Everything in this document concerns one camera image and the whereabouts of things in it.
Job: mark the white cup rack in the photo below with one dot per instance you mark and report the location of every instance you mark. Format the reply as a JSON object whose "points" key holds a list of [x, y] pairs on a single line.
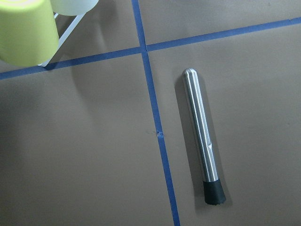
{"points": [[66, 32]]}

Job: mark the white cup on rack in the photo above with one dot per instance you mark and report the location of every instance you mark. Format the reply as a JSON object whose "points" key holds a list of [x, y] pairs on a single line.
{"points": [[72, 7]]}

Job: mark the yellow-green cup on rack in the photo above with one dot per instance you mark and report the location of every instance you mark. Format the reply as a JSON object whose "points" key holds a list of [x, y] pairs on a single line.
{"points": [[28, 32]]}

